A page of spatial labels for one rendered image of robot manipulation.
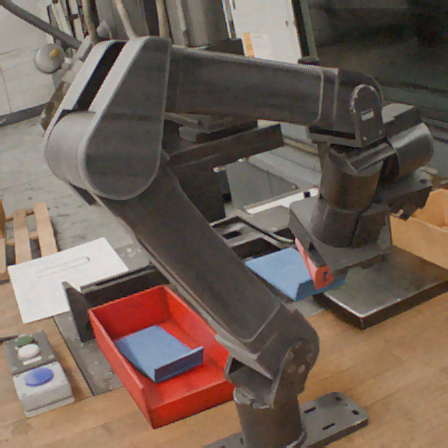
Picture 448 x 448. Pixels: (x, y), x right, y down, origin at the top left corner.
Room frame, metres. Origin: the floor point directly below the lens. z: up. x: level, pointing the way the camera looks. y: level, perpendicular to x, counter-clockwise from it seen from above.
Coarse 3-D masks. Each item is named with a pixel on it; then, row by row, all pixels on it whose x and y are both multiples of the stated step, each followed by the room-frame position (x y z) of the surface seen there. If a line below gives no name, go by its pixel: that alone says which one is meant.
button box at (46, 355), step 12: (12, 336) 0.95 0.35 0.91; (36, 336) 0.90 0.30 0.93; (12, 348) 0.88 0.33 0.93; (48, 348) 0.86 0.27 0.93; (12, 360) 0.84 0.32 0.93; (24, 360) 0.83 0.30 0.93; (36, 360) 0.83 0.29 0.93; (48, 360) 0.82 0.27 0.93; (12, 372) 0.81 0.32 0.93; (24, 372) 0.81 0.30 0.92
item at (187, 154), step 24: (192, 120) 1.01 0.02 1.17; (216, 120) 0.96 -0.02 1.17; (240, 120) 0.97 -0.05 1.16; (264, 120) 1.04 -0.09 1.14; (168, 144) 1.01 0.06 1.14; (192, 144) 0.98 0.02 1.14; (216, 144) 0.97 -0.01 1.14; (240, 144) 0.98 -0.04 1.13; (264, 144) 0.99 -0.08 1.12; (168, 168) 0.95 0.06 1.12; (192, 168) 0.96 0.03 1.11; (216, 168) 1.01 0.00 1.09
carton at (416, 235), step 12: (432, 192) 1.06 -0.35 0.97; (444, 192) 1.06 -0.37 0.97; (432, 204) 1.06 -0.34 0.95; (444, 204) 1.07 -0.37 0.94; (420, 216) 1.05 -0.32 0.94; (432, 216) 1.06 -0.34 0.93; (444, 216) 1.07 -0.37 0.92; (396, 228) 1.01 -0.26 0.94; (408, 228) 0.98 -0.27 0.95; (420, 228) 0.95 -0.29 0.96; (432, 228) 0.93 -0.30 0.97; (444, 228) 1.06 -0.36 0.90; (396, 240) 1.02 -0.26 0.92; (408, 240) 0.99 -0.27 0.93; (420, 240) 0.96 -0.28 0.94; (432, 240) 0.93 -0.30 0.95; (444, 240) 0.90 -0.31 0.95; (420, 252) 0.96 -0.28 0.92; (432, 252) 0.93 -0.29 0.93; (444, 252) 0.90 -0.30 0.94; (444, 264) 0.90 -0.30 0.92
